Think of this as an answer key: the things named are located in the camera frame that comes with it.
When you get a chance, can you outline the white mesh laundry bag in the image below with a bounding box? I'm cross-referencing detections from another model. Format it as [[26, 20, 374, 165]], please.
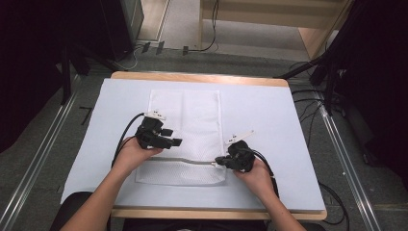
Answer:
[[134, 89, 227, 187]]

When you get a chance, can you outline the black floor tape mark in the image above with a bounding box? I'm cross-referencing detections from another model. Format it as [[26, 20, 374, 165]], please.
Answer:
[[78, 106, 94, 127]]

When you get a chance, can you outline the person's right hand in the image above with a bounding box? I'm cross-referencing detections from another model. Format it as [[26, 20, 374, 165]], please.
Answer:
[[232, 157, 276, 200]]

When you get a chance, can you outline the black metal stand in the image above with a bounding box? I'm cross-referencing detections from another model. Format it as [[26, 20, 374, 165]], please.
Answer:
[[273, 47, 345, 116]]

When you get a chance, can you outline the black floor cable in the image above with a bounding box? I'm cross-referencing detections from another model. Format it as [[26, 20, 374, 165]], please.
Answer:
[[317, 181, 350, 226]]

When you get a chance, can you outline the black hanging cable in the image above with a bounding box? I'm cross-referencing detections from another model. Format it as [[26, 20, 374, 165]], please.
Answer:
[[187, 0, 220, 53]]

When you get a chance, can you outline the aluminium floor rail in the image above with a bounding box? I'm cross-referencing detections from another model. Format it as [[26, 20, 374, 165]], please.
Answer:
[[0, 75, 81, 231], [312, 90, 383, 231]]

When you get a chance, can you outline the white table mat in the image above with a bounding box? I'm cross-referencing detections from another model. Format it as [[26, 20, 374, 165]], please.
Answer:
[[60, 78, 327, 214]]

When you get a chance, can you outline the black cabinet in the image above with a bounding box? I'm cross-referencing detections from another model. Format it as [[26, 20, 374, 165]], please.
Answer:
[[62, 0, 145, 62]]

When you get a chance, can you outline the black curtain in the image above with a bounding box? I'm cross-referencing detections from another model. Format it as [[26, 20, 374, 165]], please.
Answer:
[[323, 0, 408, 191], [0, 0, 107, 154]]

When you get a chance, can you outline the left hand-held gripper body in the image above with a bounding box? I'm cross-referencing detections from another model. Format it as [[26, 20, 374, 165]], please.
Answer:
[[134, 109, 171, 150]]

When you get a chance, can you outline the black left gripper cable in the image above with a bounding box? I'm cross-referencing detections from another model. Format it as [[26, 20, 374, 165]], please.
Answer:
[[111, 112, 146, 168]]

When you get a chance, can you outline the wooden table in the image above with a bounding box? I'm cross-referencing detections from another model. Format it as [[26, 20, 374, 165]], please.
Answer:
[[110, 70, 328, 221]]

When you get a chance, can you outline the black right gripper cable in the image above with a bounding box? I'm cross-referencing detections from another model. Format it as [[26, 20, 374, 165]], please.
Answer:
[[251, 149, 281, 198]]

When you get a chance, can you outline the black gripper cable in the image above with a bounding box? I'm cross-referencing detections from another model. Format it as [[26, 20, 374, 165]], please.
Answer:
[[111, 112, 146, 168], [251, 149, 281, 198]]

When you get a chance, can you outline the light wooden shelf unit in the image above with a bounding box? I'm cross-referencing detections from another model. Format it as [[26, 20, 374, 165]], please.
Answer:
[[197, 0, 354, 61]]

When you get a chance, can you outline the person's left hand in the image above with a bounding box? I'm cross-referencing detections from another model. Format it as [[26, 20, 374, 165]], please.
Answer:
[[112, 136, 165, 177]]

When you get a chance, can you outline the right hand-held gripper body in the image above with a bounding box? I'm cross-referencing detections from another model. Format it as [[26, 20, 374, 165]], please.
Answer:
[[224, 129, 258, 173]]

